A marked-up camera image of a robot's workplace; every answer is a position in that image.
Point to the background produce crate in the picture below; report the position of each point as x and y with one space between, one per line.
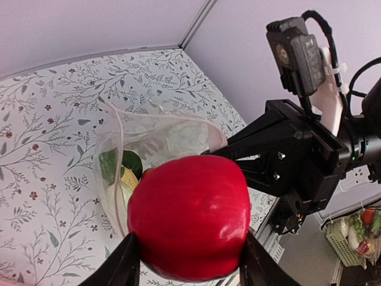
356 238

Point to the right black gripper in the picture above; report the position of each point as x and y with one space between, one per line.
285 153

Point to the right aluminium frame post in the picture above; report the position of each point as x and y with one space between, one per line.
196 23

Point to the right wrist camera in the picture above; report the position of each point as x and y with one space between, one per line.
311 73

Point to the floral tablecloth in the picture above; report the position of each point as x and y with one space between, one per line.
53 228

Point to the front aluminium rail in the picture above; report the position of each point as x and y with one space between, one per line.
269 240

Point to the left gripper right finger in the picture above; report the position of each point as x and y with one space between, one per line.
257 267

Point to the red apple toy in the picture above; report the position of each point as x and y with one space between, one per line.
191 217

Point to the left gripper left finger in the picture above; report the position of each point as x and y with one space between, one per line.
121 267

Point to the clear zip top bag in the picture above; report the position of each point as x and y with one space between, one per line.
118 120

